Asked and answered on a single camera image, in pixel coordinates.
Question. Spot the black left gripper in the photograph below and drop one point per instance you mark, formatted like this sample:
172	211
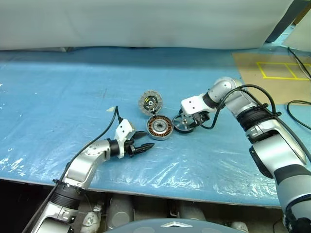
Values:
131	148

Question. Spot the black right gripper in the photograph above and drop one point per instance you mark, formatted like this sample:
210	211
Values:
202	117

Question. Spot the silver motor stator housing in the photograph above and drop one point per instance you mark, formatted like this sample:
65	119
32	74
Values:
151	126

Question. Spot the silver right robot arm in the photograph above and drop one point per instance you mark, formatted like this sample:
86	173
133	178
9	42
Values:
274	145

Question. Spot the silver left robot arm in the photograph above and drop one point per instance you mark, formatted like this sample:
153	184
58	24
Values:
80	167

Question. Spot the tan tape piece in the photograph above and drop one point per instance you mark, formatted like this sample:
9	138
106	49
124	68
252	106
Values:
110	109

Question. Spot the grey rounded cylinder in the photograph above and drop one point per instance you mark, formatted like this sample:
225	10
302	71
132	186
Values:
192	214
119	213

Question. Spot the brown cardboard sheet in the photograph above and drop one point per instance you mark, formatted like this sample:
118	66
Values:
267	94

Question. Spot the grey robot torso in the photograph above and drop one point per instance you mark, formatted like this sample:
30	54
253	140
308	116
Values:
145	227

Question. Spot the blue plastic table sheet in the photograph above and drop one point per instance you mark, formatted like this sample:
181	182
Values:
73	85

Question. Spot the white crumpled object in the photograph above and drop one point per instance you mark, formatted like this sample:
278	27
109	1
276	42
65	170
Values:
90	219

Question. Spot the white fabric backdrop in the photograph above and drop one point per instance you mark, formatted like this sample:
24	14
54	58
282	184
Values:
145	21

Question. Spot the white board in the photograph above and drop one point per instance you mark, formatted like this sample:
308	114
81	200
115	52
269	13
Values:
301	36

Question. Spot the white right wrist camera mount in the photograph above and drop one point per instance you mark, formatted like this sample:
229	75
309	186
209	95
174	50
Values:
192	103

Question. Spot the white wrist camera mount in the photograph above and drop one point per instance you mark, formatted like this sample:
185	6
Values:
122	128
192	103

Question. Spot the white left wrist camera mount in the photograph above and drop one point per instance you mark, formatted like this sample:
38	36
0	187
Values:
122	128

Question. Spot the dark grey slanted post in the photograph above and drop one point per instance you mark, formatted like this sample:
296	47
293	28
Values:
281	24

